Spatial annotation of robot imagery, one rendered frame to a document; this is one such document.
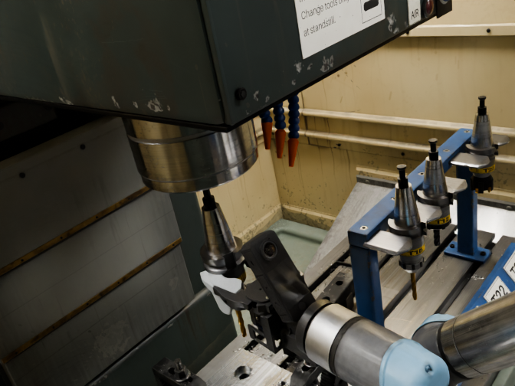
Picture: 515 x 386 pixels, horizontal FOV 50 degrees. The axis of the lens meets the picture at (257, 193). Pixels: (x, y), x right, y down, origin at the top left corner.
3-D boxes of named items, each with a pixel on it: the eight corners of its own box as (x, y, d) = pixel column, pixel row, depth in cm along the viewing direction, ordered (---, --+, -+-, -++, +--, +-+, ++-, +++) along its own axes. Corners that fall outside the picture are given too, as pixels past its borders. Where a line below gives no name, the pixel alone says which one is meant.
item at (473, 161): (493, 159, 110) (493, 155, 110) (483, 170, 107) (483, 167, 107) (459, 155, 115) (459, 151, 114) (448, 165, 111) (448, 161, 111)
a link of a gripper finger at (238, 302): (208, 301, 75) (260, 318, 70) (205, 292, 74) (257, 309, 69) (228, 281, 78) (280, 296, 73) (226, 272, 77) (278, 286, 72)
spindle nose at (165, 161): (216, 135, 83) (198, 56, 77) (285, 156, 71) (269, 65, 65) (121, 176, 75) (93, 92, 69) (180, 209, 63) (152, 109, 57)
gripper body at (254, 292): (244, 336, 76) (306, 378, 68) (232, 287, 72) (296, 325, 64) (284, 306, 80) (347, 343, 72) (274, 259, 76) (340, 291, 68)
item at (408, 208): (403, 211, 96) (399, 177, 93) (425, 217, 92) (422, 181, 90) (388, 223, 93) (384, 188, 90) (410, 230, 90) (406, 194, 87)
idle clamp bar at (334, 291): (359, 298, 127) (357, 275, 125) (302, 374, 110) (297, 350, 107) (340, 292, 130) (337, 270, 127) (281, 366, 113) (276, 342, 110)
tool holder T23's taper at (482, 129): (475, 139, 116) (475, 109, 113) (496, 141, 113) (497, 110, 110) (467, 147, 114) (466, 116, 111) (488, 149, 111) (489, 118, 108)
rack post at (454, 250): (492, 253, 133) (493, 141, 120) (483, 264, 130) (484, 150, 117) (452, 243, 140) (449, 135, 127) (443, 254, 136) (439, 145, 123)
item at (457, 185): (471, 183, 103) (471, 179, 103) (460, 196, 100) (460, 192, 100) (436, 177, 108) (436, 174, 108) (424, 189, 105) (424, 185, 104)
